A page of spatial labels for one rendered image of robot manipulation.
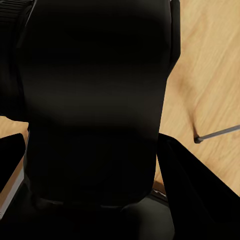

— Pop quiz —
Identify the camera tripod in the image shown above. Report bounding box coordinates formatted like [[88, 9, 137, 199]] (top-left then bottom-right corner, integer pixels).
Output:
[[194, 124, 240, 144]]

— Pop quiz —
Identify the digital camera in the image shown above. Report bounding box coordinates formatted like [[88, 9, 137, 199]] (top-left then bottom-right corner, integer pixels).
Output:
[[0, 0, 181, 213]]

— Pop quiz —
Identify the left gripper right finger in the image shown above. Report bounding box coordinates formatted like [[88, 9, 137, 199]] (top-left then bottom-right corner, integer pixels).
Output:
[[156, 133, 240, 240]]

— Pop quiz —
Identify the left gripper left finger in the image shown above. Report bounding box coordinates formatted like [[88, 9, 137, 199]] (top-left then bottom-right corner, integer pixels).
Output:
[[0, 133, 26, 193]]

